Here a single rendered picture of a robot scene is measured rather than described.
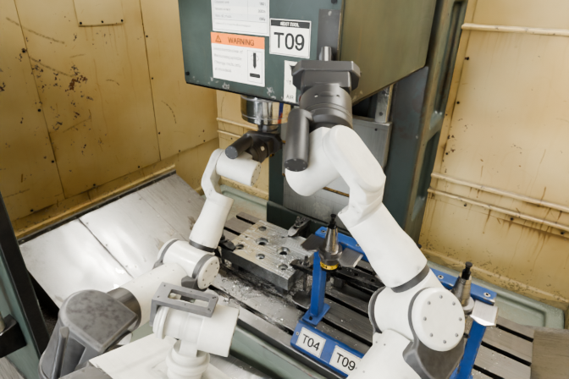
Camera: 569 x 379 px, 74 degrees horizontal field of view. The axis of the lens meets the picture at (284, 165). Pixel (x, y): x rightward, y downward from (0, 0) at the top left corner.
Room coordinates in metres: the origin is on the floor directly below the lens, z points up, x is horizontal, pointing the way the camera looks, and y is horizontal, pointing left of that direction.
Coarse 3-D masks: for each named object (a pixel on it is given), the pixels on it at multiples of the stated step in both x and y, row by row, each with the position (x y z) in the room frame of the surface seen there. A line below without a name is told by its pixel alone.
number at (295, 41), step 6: (288, 30) 0.81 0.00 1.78; (294, 30) 0.80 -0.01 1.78; (300, 30) 0.80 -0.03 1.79; (288, 36) 0.81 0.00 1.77; (294, 36) 0.80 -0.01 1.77; (300, 36) 0.80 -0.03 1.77; (306, 36) 0.79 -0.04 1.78; (288, 42) 0.81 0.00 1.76; (294, 42) 0.80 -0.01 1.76; (300, 42) 0.79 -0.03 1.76; (306, 42) 0.79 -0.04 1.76; (288, 48) 0.81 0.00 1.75; (294, 48) 0.80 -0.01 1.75; (300, 48) 0.79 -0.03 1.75; (306, 48) 0.79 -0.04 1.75
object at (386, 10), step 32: (192, 0) 0.96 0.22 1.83; (288, 0) 0.81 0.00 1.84; (320, 0) 0.77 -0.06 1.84; (352, 0) 0.77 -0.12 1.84; (384, 0) 0.91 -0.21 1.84; (416, 0) 1.11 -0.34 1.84; (192, 32) 0.97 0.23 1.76; (224, 32) 0.91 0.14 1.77; (352, 32) 0.78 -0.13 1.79; (384, 32) 0.93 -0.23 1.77; (416, 32) 1.15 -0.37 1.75; (192, 64) 0.97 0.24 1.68; (384, 64) 0.96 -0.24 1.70; (416, 64) 1.19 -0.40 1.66; (256, 96) 0.87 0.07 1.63; (352, 96) 0.81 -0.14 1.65
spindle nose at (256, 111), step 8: (240, 96) 1.07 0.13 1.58; (248, 96) 1.03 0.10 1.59; (240, 104) 1.07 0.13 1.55; (248, 104) 1.03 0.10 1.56; (256, 104) 1.02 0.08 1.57; (264, 104) 1.02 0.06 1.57; (272, 104) 1.02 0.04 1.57; (280, 104) 1.03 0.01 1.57; (240, 112) 1.08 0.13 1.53; (248, 112) 1.03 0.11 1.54; (256, 112) 1.02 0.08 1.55; (264, 112) 1.02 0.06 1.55; (272, 112) 1.02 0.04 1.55; (280, 112) 1.03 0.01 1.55; (288, 112) 1.05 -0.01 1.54; (248, 120) 1.04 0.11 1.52; (256, 120) 1.02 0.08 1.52; (264, 120) 1.02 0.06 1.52; (272, 120) 1.02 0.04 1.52; (280, 120) 1.03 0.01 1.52
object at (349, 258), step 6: (342, 252) 0.83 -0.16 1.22; (348, 252) 0.83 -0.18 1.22; (354, 252) 0.83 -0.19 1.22; (336, 258) 0.81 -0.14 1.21; (342, 258) 0.81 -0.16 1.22; (348, 258) 0.81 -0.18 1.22; (354, 258) 0.81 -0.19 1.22; (360, 258) 0.81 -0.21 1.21; (342, 264) 0.78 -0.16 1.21; (348, 264) 0.78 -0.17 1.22; (354, 264) 0.78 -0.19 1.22
